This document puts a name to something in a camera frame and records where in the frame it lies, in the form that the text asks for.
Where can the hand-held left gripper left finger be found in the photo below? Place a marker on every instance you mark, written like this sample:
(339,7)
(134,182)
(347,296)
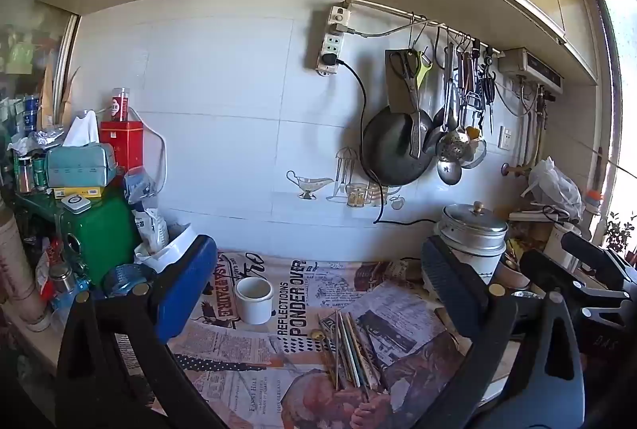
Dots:
(184,289)

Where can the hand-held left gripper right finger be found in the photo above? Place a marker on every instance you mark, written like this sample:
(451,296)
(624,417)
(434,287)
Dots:
(448,284)

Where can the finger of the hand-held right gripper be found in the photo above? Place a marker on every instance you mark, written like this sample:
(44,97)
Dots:
(592,254)
(547,269)

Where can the white cup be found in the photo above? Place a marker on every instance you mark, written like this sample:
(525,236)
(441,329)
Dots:
(255,304)

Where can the white plastic container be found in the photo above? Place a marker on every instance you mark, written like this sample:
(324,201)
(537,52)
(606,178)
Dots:
(560,242)

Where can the potted plant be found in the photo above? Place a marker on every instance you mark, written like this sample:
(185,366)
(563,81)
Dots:
(618,235)

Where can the white paper bag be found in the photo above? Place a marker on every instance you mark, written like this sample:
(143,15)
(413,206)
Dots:
(171,249)

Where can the metal pot with lid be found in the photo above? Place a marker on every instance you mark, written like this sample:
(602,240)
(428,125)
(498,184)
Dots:
(473,230)

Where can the blue tape roll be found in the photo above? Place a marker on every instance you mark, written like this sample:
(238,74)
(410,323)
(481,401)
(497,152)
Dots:
(124,279)

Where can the clear plastic bag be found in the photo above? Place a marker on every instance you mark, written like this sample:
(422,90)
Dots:
(555,187)

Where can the green metal box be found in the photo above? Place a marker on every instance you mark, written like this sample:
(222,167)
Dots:
(107,235)

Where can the metal ladle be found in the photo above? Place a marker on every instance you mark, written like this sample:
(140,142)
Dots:
(449,172)

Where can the newspaper print tablecloth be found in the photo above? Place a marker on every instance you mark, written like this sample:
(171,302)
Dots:
(278,359)

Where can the small white device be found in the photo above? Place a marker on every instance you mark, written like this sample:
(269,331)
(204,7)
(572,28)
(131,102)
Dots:
(76,203)

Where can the metal slotted spoon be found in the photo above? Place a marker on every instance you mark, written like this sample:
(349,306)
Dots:
(454,145)

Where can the black wok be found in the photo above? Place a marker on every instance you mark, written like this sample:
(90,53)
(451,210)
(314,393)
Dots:
(393,150)

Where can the window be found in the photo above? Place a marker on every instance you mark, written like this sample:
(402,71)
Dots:
(622,110)

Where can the red tin box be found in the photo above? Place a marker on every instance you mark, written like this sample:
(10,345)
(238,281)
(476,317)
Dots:
(122,145)

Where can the teal tissue box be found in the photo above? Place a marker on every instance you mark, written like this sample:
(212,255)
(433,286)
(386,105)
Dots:
(79,165)

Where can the stack of paper cups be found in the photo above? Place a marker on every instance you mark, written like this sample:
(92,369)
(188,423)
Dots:
(17,269)

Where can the green peeler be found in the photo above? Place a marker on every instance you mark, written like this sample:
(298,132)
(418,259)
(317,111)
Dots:
(424,68)

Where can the white power strip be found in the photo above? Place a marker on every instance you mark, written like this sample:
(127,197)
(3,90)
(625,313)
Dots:
(332,45)

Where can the white wall water heater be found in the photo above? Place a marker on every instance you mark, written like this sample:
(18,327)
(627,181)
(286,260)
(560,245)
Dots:
(530,65)

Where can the metal hanging rail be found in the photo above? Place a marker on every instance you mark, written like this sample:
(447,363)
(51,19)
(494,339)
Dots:
(428,18)

